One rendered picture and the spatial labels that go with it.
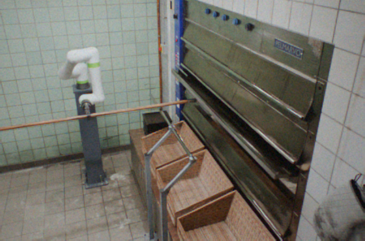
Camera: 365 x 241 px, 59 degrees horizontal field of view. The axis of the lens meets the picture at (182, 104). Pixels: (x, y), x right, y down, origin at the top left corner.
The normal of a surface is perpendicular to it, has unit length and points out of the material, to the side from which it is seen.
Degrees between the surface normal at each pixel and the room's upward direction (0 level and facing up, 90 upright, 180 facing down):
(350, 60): 90
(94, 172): 90
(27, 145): 90
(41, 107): 90
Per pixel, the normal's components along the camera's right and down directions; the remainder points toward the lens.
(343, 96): -0.94, 0.14
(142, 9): 0.33, 0.40
